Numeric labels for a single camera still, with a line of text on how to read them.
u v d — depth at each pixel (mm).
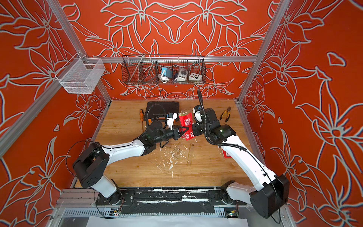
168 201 727
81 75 914
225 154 875
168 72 852
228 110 1111
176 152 899
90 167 444
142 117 1070
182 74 902
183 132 743
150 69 1005
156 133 632
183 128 746
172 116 712
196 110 656
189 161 858
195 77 938
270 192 372
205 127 543
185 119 756
